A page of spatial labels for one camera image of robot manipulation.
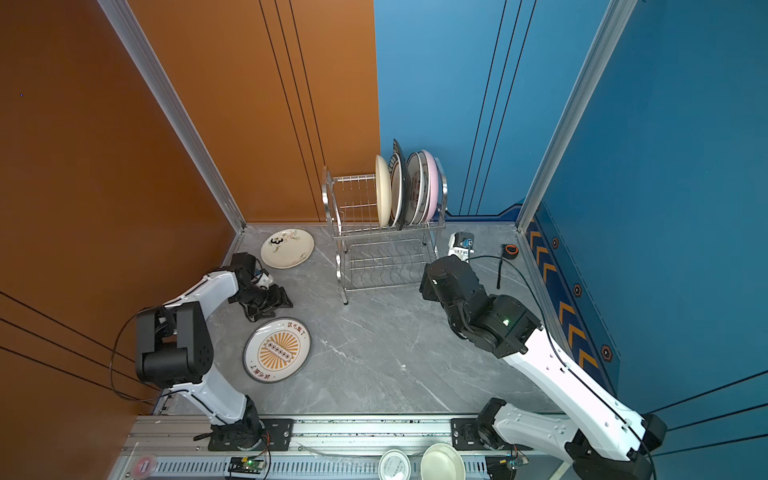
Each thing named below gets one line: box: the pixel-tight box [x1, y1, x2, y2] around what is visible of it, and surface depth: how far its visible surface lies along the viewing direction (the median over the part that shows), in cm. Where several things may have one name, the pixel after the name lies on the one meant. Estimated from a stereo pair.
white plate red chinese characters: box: [405, 152, 424, 226], surface depth 74 cm
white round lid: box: [378, 449, 412, 480], surface depth 65 cm
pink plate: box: [421, 150, 439, 224], surface depth 74 cm
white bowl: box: [420, 443, 466, 480], surface depth 70 cm
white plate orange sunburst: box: [242, 317, 312, 384], surface depth 89 cm
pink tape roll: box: [132, 454, 157, 479], surface depth 71 cm
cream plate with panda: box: [260, 228, 315, 270], surface depth 115 cm
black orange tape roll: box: [501, 244, 519, 260], surface depth 111 cm
